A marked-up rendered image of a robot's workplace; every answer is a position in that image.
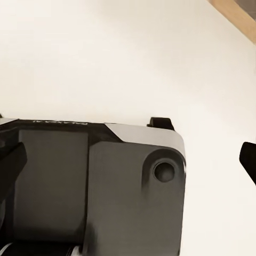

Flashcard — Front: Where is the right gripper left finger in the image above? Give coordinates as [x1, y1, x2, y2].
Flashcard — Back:
[0, 142, 28, 206]

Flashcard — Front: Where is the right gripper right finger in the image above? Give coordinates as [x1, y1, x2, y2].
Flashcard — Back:
[239, 142, 256, 185]

